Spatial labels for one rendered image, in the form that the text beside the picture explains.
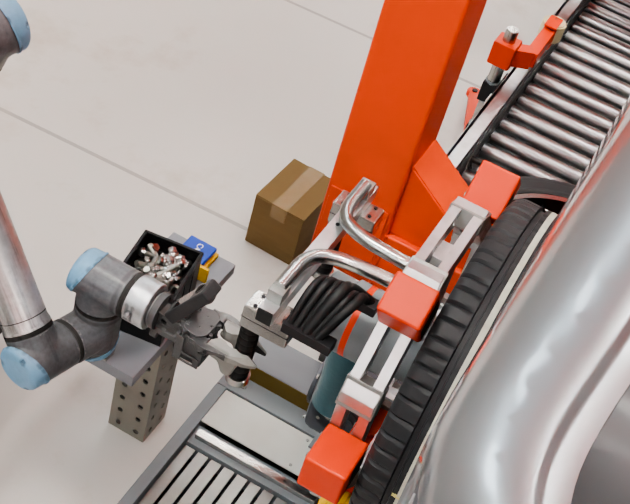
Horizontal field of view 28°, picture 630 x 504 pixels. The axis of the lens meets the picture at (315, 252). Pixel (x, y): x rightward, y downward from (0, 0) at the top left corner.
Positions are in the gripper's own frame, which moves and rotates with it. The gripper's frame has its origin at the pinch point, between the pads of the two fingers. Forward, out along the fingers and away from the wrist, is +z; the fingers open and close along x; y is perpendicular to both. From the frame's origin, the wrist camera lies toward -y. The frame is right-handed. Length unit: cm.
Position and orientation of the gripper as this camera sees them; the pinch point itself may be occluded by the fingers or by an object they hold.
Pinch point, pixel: (255, 354)
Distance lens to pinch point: 219.2
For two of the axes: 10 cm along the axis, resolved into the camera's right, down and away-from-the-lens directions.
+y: -2.2, 7.1, 6.7
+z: 8.7, 4.6, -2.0
